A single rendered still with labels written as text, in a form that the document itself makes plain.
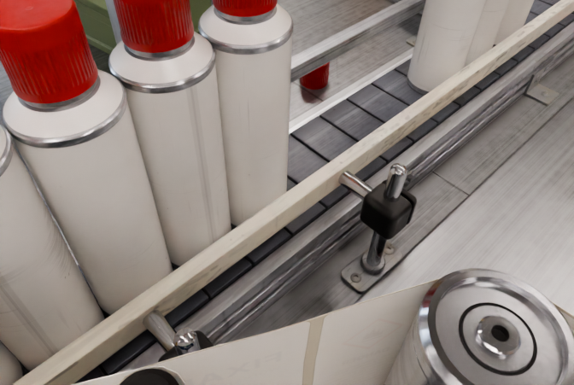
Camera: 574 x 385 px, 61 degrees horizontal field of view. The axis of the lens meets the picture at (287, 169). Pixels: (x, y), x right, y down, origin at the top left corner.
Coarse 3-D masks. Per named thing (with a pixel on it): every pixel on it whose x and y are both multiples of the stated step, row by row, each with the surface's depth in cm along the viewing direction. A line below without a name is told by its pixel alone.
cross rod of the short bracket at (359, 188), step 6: (342, 174) 37; (348, 174) 36; (342, 180) 37; (348, 180) 36; (354, 180) 36; (360, 180) 36; (348, 186) 36; (354, 186) 36; (360, 186) 36; (366, 186) 36; (354, 192) 36; (360, 192) 36; (366, 192) 35; (360, 198) 36
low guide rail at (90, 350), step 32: (480, 64) 46; (448, 96) 44; (384, 128) 40; (352, 160) 37; (288, 192) 35; (320, 192) 36; (256, 224) 33; (224, 256) 31; (160, 288) 29; (192, 288) 30; (128, 320) 28; (64, 352) 26; (96, 352) 27; (32, 384) 25; (64, 384) 26
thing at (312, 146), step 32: (544, 0) 63; (544, 32) 58; (512, 64) 53; (352, 96) 48; (384, 96) 48; (416, 96) 48; (320, 128) 45; (352, 128) 45; (416, 128) 45; (288, 160) 42; (320, 160) 42; (384, 160) 42; (288, 224) 37; (256, 256) 35; (224, 288) 33; (128, 352) 30
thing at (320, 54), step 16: (416, 0) 45; (384, 16) 43; (400, 16) 44; (352, 32) 41; (368, 32) 42; (320, 48) 39; (336, 48) 40; (352, 48) 41; (304, 64) 38; (320, 64) 39; (48, 208) 28
